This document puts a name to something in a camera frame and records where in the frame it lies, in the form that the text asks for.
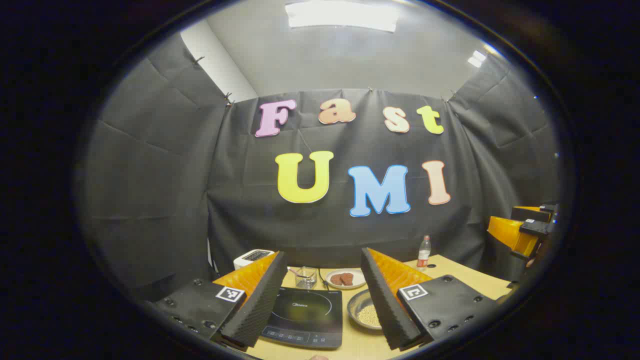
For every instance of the round white plate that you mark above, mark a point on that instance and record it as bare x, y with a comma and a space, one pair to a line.
356, 274

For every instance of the white toaster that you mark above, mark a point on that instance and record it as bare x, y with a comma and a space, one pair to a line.
242, 261

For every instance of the black backdrop cloth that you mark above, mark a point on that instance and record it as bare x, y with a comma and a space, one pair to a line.
250, 215

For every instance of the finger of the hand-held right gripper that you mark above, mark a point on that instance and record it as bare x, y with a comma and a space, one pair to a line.
530, 215
507, 232

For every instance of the plastic bottle with red label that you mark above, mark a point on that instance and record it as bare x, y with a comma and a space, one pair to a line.
423, 255

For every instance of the large ceiling light panel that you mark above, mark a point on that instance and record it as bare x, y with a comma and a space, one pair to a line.
340, 17

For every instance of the stainless steel pot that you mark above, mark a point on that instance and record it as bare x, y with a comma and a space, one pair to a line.
357, 305

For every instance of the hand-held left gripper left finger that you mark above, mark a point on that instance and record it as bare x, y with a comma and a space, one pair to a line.
260, 300

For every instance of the black induction cooktop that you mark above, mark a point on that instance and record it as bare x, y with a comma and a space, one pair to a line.
305, 315

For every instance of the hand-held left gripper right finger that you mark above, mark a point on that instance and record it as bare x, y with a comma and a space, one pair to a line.
385, 305

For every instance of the pink checkered straw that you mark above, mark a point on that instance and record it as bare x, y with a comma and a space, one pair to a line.
292, 270

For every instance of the small ceiling light panel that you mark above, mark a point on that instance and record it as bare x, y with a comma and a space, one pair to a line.
476, 59

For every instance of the red meat piece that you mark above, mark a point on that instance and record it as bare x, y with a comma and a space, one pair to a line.
347, 279
336, 279

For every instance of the pile of soybeans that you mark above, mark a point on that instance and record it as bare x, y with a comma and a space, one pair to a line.
369, 315

